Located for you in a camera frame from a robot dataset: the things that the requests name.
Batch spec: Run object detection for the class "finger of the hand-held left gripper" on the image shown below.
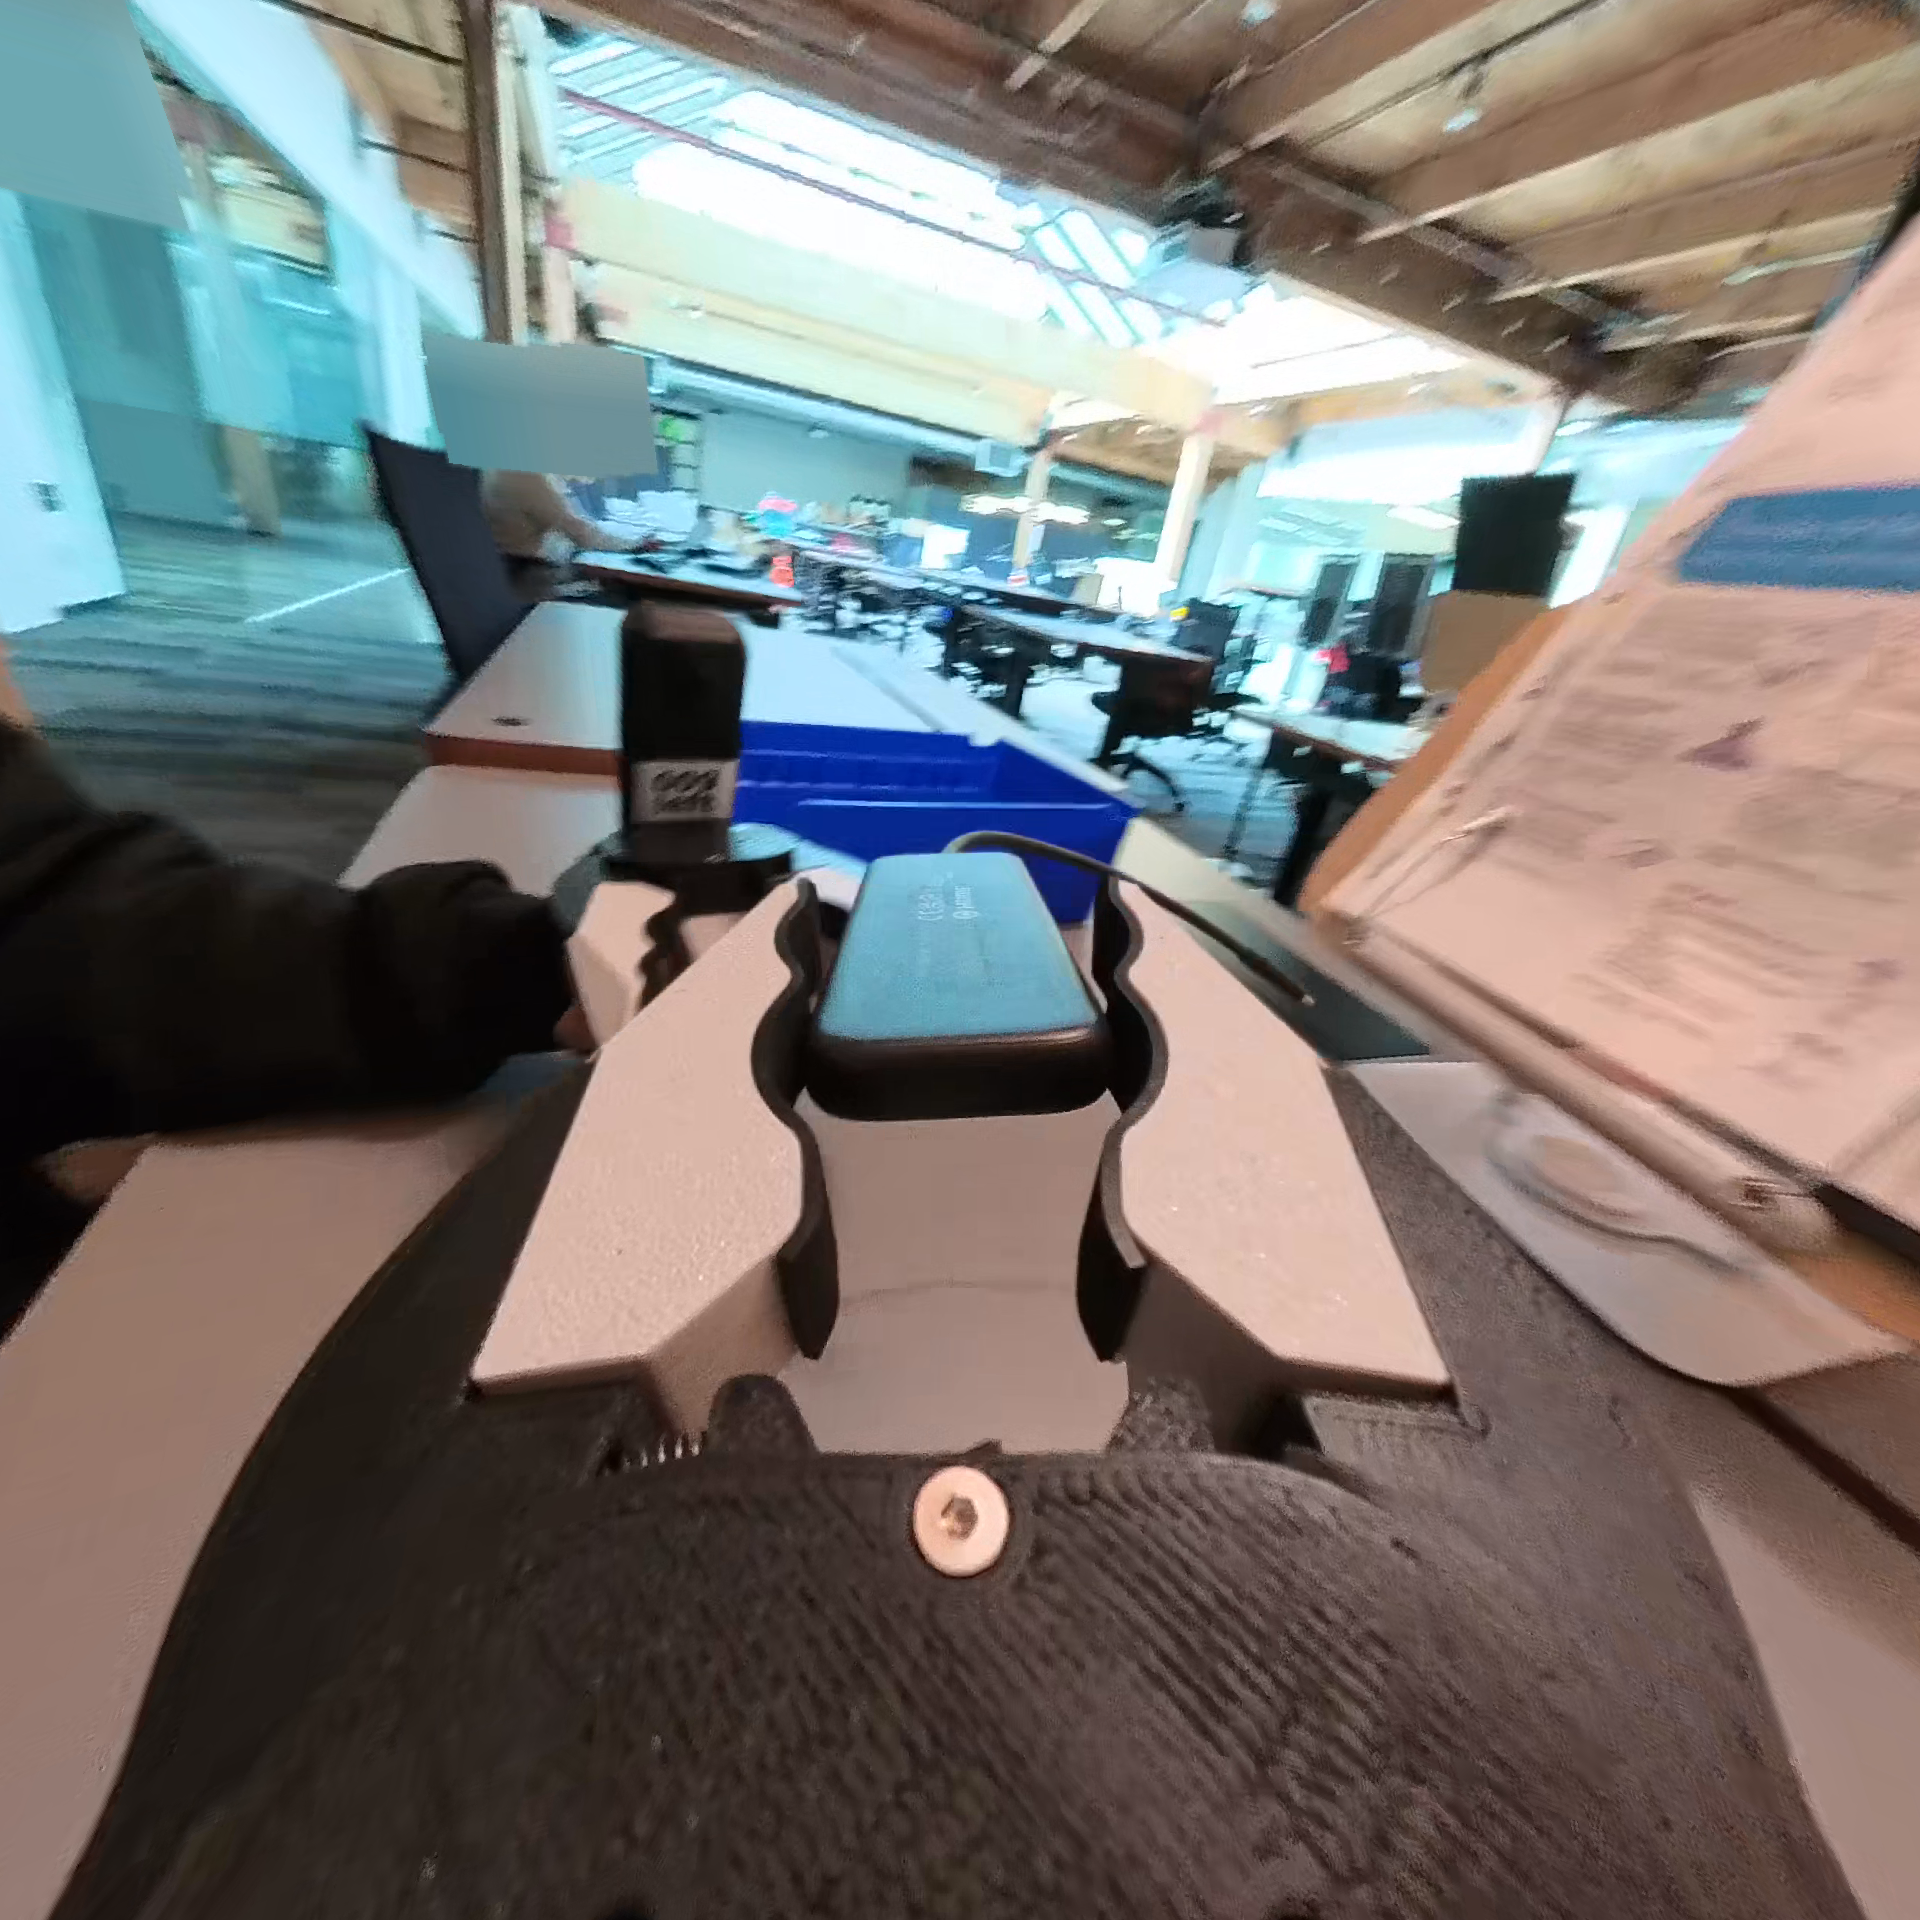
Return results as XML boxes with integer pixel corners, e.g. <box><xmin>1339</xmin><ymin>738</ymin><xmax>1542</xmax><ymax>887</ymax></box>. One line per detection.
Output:
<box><xmin>566</xmin><ymin>882</ymin><xmax>683</xmax><ymax>1047</ymax></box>
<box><xmin>679</xmin><ymin>897</ymin><xmax>783</xmax><ymax>968</ymax></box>

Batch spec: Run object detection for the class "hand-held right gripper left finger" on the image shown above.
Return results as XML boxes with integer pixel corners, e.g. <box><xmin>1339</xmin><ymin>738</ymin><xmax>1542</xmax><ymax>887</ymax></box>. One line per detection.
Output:
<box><xmin>469</xmin><ymin>878</ymin><xmax>839</xmax><ymax>1432</ymax></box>

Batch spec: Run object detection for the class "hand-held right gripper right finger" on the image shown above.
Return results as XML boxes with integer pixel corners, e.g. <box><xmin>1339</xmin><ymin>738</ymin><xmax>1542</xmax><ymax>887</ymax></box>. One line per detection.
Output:
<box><xmin>1075</xmin><ymin>882</ymin><xmax>1451</xmax><ymax>1412</ymax></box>

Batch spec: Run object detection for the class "blue plastic bin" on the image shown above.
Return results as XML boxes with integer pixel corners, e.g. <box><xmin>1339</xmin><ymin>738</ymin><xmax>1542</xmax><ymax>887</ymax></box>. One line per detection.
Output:
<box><xmin>731</xmin><ymin>718</ymin><xmax>1143</xmax><ymax>928</ymax></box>

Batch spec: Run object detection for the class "slim black usb hub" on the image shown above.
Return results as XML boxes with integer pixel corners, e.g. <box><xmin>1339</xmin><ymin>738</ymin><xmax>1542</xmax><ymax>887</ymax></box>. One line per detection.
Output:
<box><xmin>807</xmin><ymin>852</ymin><xmax>1115</xmax><ymax>1122</ymax></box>

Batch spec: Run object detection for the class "person's left forearm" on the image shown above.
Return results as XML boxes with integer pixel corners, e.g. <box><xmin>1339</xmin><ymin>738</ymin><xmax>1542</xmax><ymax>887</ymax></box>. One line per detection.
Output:
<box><xmin>0</xmin><ymin>718</ymin><xmax>578</xmax><ymax>1337</ymax></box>

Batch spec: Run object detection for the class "black high back chair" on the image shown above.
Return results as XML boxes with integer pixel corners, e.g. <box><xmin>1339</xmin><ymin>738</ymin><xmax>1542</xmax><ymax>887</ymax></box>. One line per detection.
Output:
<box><xmin>363</xmin><ymin>427</ymin><xmax>537</xmax><ymax>684</ymax></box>

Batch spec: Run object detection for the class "instruction sheet stand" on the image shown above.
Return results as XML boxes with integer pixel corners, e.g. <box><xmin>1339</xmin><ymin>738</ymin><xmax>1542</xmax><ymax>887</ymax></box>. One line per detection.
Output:
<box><xmin>1303</xmin><ymin>263</ymin><xmax>1920</xmax><ymax>1390</ymax></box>

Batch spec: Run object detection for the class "ceiling projector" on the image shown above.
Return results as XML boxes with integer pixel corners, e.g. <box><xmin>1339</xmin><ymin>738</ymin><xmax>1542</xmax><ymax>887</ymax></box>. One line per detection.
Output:
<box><xmin>1154</xmin><ymin>187</ymin><xmax>1259</xmax><ymax>275</ymax></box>

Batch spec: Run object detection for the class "black monitor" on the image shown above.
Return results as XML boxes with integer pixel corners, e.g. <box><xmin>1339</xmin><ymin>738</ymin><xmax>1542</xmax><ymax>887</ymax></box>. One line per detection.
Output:
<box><xmin>1457</xmin><ymin>471</ymin><xmax>1578</xmax><ymax>596</ymax></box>

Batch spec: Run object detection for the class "black desk cable tray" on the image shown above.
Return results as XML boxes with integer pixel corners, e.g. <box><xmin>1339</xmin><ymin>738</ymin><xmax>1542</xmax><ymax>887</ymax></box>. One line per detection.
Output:
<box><xmin>1185</xmin><ymin>884</ymin><xmax>1433</xmax><ymax>1063</ymax></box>

